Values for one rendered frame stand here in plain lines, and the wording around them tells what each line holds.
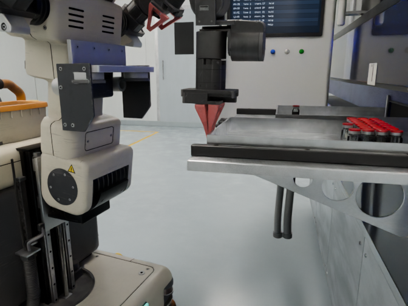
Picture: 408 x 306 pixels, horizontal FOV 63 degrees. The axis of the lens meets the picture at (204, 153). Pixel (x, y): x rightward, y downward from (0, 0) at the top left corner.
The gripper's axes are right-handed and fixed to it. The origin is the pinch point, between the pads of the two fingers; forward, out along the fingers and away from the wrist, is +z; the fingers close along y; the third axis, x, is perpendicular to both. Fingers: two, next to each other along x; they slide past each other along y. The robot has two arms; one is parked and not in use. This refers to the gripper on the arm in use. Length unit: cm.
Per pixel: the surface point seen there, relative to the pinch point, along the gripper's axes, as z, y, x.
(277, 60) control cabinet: -17, 10, 89
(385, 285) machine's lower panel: 33, 39, 9
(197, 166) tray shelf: 3.3, 0.2, -10.8
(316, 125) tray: 0.0, 21.9, 19.8
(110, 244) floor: 92, -82, 103
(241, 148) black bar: 0.3, 7.3, -7.9
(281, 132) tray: 1.9, 13.9, 19.6
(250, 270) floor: 90, 3, 95
